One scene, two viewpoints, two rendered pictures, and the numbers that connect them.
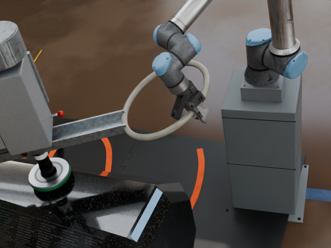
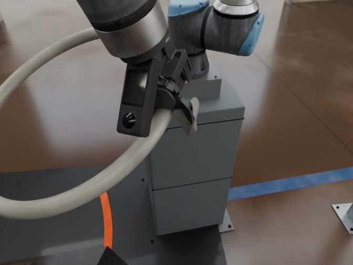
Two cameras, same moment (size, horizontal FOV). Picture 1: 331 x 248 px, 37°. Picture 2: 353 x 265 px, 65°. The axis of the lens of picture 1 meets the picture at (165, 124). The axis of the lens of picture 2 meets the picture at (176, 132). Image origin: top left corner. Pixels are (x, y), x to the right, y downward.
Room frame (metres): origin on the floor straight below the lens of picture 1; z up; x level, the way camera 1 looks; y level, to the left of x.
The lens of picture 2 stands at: (1.36, 0.09, 1.49)
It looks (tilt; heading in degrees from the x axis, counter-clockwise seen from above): 40 degrees down; 324
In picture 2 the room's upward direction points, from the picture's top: straight up
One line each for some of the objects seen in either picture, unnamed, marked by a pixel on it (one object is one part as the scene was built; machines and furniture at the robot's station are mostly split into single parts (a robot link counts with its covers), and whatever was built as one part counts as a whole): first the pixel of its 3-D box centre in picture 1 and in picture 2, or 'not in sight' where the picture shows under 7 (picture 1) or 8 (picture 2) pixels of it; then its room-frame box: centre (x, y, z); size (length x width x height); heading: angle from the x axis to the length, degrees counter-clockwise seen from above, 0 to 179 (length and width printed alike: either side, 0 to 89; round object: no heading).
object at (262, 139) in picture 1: (265, 143); (184, 154); (2.19, -0.58, 0.43); 0.50 x 0.50 x 0.85; 65
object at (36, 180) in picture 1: (49, 172); not in sight; (1.88, 0.64, 0.85); 0.21 x 0.21 x 0.01
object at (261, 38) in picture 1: (261, 47); (189, 23); (2.18, -0.58, 1.12); 0.17 x 0.15 x 0.18; 29
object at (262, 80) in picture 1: (261, 68); (186, 57); (2.19, -0.58, 0.99); 0.19 x 0.19 x 0.10
